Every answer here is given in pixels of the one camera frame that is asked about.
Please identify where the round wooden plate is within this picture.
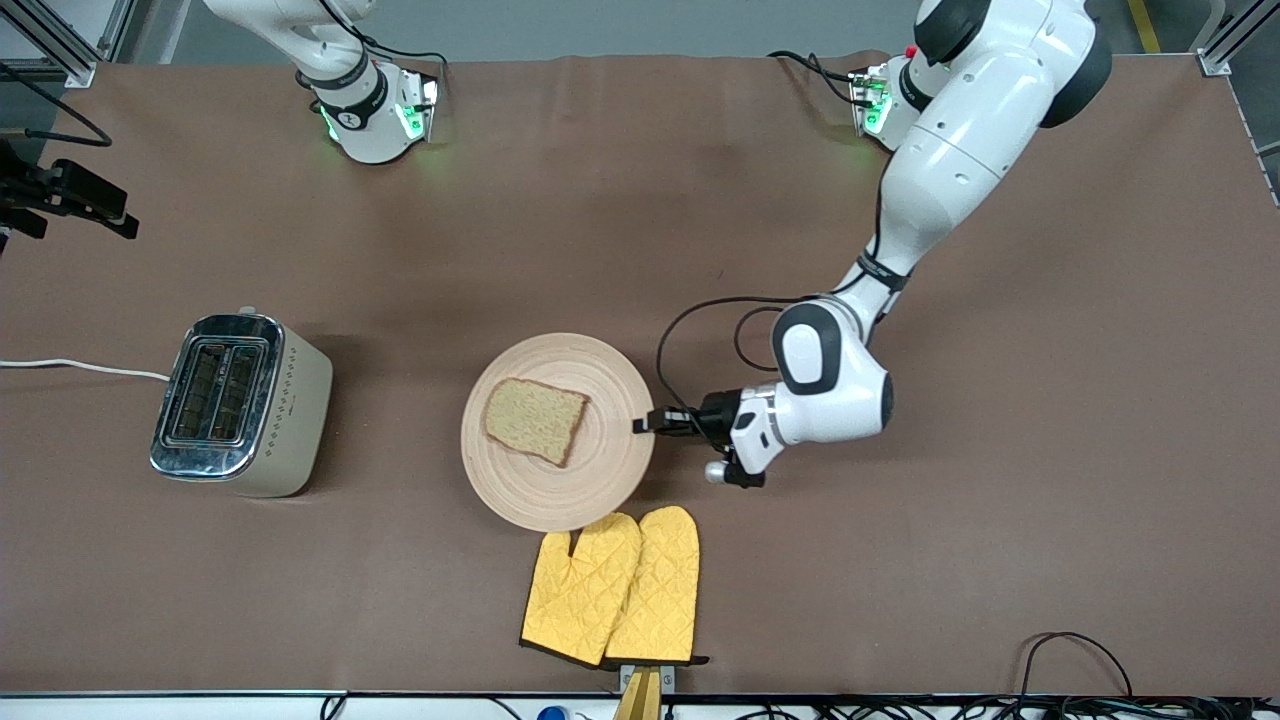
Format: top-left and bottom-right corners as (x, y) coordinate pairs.
(461, 332), (657, 533)

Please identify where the brown bread slice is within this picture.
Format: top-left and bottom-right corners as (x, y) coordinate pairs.
(483, 377), (591, 469)

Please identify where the chrome and cream toaster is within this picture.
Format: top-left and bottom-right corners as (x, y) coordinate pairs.
(150, 305), (334, 499)

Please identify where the yellow quilted oven mitt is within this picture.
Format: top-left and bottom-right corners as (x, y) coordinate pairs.
(603, 505), (711, 669)
(519, 512), (643, 669)

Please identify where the brown table cover cloth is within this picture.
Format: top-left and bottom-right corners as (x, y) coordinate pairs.
(0, 50), (1280, 698)

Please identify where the yellow wooden stick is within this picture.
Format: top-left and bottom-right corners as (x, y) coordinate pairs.
(613, 668), (663, 720)

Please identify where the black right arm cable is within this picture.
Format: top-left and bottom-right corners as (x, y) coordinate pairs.
(0, 62), (113, 147)

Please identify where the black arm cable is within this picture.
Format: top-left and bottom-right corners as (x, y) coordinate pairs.
(656, 235), (906, 416)
(0, 62), (113, 147)

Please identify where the aluminium frame profile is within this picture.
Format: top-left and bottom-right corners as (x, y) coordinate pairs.
(1195, 0), (1280, 78)
(0, 0), (138, 89)

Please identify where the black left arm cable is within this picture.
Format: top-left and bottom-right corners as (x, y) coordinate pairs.
(656, 235), (906, 416)

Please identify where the white toaster power cord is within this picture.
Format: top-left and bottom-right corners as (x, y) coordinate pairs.
(0, 358), (171, 383)

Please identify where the small grey metal bracket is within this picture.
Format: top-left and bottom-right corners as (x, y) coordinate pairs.
(618, 662), (677, 696)

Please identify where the black right base cable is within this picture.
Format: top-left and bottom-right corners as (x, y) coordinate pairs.
(320, 0), (449, 97)

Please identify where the black base cable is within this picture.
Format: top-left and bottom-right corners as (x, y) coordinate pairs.
(768, 50), (863, 107)
(320, 0), (449, 97)

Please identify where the black cable bundle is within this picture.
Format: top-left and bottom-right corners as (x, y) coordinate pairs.
(665, 696), (1280, 720)

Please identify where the black left base cable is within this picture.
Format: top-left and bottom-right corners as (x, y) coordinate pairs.
(768, 50), (863, 107)

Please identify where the looped black cable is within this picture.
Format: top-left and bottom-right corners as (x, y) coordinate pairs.
(1018, 632), (1136, 701)

